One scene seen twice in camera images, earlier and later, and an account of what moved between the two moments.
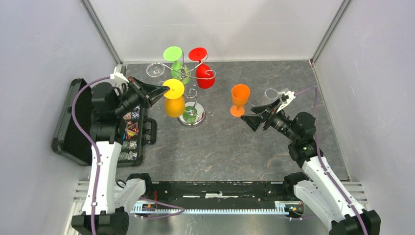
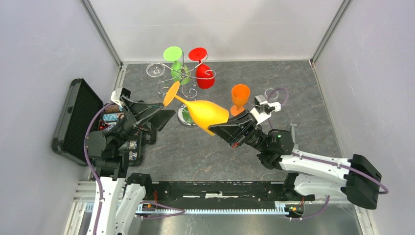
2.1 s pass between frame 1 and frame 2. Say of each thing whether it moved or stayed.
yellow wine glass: moved
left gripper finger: moved
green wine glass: stayed
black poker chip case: stayed
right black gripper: moved
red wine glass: stayed
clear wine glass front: stayed
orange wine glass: stayed
